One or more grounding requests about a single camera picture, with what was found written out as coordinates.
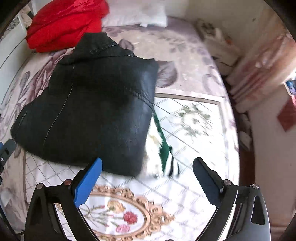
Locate black leather jacket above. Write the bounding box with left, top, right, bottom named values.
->
left=11, top=33, right=159, bottom=176

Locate pile of clothes on sill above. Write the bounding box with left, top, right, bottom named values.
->
left=277, top=78, right=295, bottom=132

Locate green striped folded garment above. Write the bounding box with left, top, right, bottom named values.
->
left=152, top=110, right=180, bottom=177

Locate white wardrobe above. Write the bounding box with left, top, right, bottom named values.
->
left=1, top=4, right=32, bottom=105

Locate white fluffy folded sweater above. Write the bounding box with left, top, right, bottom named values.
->
left=139, top=116, right=164, bottom=178

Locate red quilt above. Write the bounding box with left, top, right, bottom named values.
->
left=26, top=0, right=109, bottom=53

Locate bed with purple floral sheet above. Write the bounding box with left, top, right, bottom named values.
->
left=0, top=16, right=241, bottom=235

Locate white nightstand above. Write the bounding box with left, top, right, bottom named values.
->
left=196, top=19, right=241, bottom=76

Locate pink floral curtain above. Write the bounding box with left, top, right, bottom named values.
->
left=226, top=15, right=295, bottom=113

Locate white pillow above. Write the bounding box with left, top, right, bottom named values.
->
left=102, top=1, right=168, bottom=28

